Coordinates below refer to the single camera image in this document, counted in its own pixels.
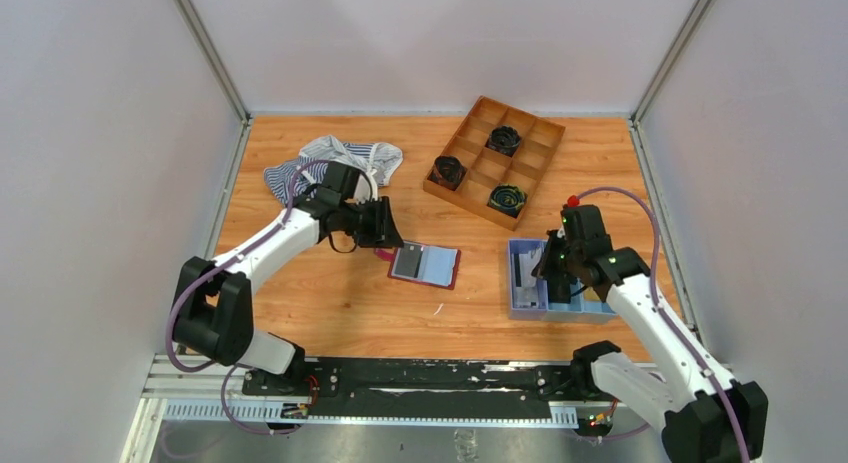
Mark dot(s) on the red leather card holder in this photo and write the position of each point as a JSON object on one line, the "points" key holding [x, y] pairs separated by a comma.
{"points": [[439, 265]]}

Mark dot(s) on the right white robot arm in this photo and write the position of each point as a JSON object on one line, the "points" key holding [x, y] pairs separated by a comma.
{"points": [[701, 411]]}

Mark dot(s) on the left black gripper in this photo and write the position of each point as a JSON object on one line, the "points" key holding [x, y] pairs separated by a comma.
{"points": [[385, 222]]}

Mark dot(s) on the grey VIP credit card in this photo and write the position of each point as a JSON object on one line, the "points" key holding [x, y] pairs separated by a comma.
{"points": [[407, 261]]}

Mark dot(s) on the striped blue white cloth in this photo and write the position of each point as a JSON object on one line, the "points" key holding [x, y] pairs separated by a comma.
{"points": [[379, 160]]}

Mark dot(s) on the blue plastic organizer box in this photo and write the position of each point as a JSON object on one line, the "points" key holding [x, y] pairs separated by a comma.
{"points": [[583, 308]]}

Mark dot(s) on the black rolled belt left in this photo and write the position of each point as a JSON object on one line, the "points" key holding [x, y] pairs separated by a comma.
{"points": [[448, 172]]}

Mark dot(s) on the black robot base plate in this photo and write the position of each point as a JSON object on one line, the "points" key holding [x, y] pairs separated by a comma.
{"points": [[428, 389]]}

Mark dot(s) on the black rolled belt top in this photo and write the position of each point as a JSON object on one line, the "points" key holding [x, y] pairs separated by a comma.
{"points": [[504, 140]]}

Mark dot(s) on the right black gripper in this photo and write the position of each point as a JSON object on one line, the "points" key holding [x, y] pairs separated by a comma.
{"points": [[556, 268]]}

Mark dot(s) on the dark VIP credit card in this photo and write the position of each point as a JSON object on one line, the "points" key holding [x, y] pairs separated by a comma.
{"points": [[559, 292]]}

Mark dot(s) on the silver item in organizer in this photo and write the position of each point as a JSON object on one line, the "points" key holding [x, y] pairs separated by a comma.
{"points": [[526, 292]]}

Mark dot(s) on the black yellow rolled belt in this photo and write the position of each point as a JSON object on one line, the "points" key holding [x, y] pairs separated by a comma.
{"points": [[507, 199]]}

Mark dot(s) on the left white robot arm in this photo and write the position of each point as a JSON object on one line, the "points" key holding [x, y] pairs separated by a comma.
{"points": [[212, 320]]}

